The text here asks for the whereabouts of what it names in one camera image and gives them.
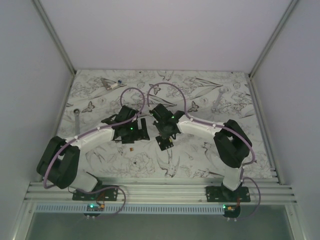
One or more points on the silver ratchet wrench left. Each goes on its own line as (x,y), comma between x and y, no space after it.
(77,121)

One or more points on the silver open-end wrench right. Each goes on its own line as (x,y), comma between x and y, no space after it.
(215,104)

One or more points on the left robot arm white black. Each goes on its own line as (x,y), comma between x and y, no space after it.
(59,164)

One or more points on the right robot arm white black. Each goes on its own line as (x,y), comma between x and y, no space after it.
(232,144)

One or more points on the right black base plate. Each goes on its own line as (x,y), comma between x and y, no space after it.
(221,194)

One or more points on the left controller board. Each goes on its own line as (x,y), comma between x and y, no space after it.
(93,210)

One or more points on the aluminium rail frame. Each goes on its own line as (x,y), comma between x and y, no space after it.
(275,194)

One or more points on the white slotted cable duct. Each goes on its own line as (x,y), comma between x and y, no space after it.
(161,209)

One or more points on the black fuse box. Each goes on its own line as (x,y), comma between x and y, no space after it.
(164,143)

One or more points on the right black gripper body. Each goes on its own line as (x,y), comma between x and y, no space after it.
(162,131)

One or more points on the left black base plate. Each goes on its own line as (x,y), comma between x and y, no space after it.
(104,193)

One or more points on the right controller board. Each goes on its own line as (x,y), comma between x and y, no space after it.
(231,212)

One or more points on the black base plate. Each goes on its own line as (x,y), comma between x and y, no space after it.
(104,193)
(221,194)

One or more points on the controller board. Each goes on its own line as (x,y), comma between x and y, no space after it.
(93,210)
(231,212)

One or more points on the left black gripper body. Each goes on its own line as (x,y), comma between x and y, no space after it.
(132,133)

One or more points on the metal bracket tool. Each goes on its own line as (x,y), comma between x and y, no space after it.
(106,84)

